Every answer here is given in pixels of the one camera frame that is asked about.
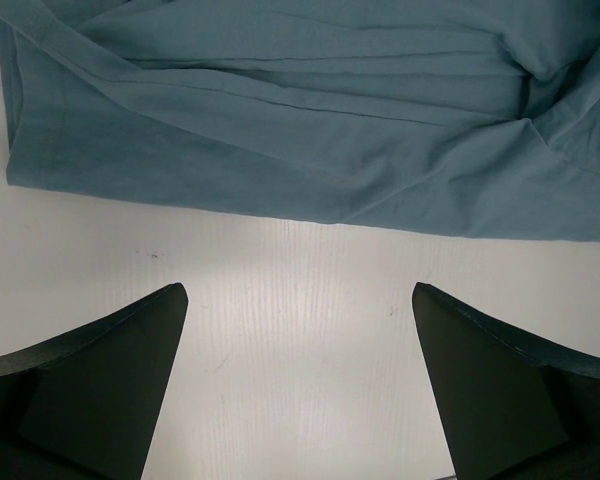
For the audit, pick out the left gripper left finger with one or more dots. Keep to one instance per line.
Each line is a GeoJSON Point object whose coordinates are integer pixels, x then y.
{"type": "Point", "coordinates": [85, 404]}

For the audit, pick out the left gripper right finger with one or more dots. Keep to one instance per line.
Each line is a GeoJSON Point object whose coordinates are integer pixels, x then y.
{"type": "Point", "coordinates": [513, 405]}

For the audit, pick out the blue t shirt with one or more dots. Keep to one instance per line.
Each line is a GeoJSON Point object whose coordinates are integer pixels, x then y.
{"type": "Point", "coordinates": [476, 119]}

